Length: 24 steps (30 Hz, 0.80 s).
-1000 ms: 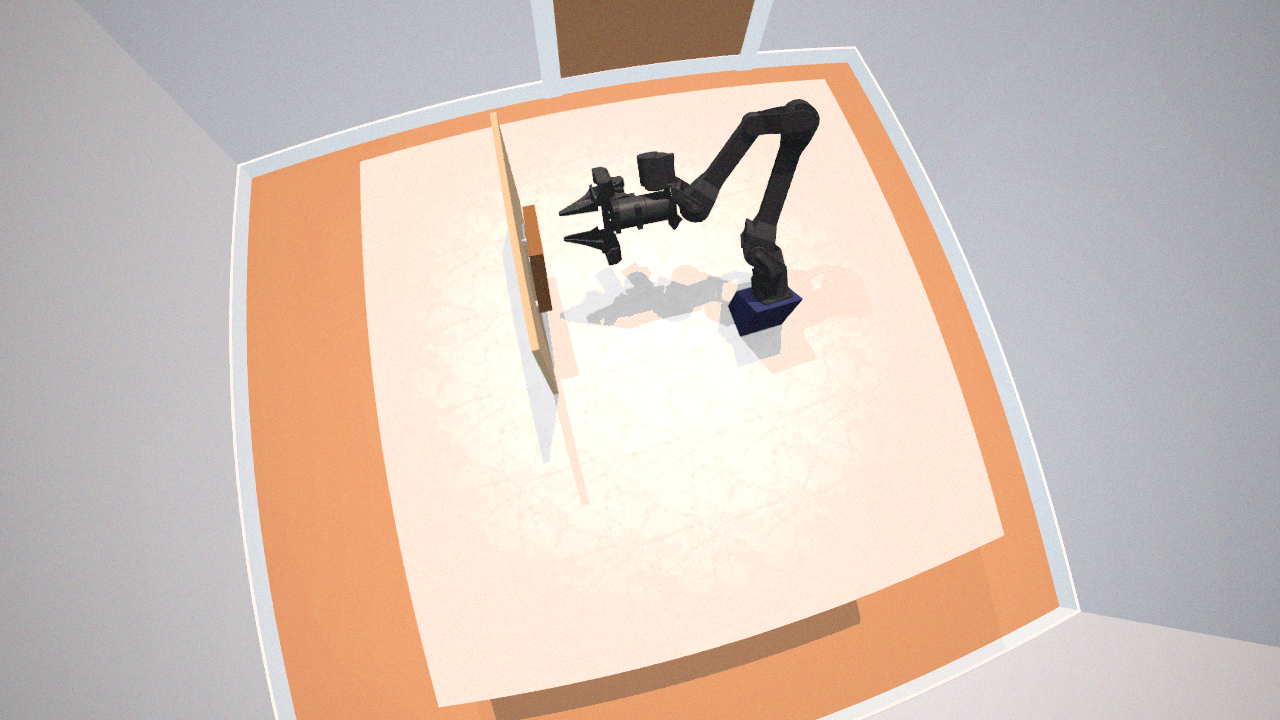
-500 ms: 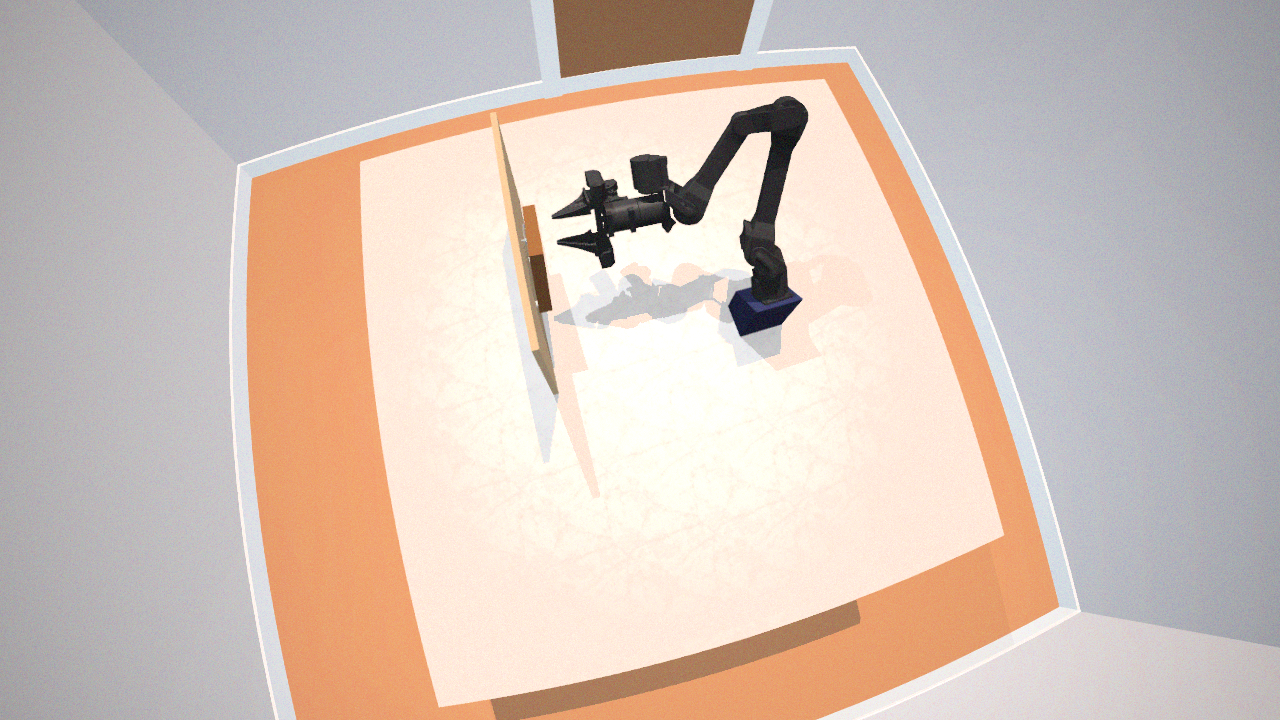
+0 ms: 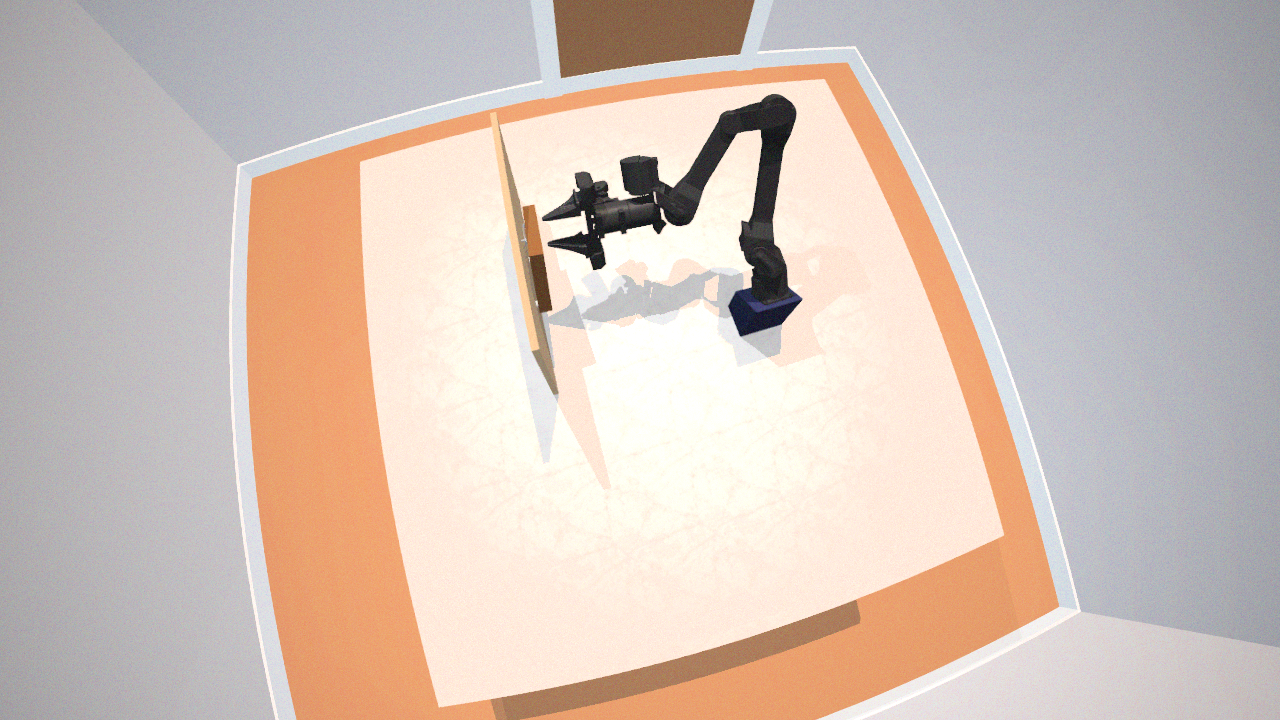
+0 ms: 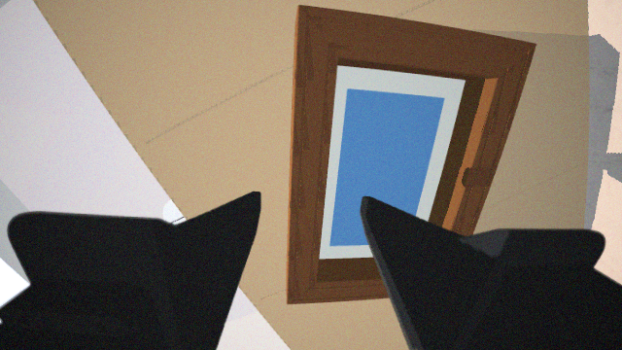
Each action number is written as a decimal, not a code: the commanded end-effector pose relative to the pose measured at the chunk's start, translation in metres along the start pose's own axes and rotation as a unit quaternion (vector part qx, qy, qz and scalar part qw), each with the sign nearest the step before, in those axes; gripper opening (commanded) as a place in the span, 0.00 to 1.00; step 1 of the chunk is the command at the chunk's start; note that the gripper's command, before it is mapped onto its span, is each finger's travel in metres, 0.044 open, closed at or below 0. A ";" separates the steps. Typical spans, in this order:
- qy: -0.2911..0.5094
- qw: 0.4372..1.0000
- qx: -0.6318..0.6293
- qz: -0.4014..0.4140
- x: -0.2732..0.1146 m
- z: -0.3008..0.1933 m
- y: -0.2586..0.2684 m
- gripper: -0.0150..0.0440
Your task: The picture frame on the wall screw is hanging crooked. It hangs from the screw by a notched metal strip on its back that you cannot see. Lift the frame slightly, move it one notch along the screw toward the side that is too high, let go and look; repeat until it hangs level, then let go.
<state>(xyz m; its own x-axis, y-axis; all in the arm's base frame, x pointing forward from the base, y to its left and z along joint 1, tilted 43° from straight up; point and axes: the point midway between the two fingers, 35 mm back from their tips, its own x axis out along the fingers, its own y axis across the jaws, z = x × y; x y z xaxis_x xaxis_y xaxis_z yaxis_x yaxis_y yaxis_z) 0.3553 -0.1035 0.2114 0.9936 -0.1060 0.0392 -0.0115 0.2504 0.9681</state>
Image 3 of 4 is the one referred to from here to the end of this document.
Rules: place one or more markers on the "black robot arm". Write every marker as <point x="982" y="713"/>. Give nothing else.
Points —
<point x="775" y="117"/>

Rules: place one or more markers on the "tan wooden board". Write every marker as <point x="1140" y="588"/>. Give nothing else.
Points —
<point x="532" y="315"/>

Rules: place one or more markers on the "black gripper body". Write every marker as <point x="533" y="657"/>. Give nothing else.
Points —
<point x="607" y="218"/>

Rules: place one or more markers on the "brown wooden picture frame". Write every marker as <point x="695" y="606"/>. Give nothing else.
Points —
<point x="536" y="259"/>

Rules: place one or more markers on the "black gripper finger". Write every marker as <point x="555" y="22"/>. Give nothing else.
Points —
<point x="575" y="243"/>
<point x="567" y="210"/>

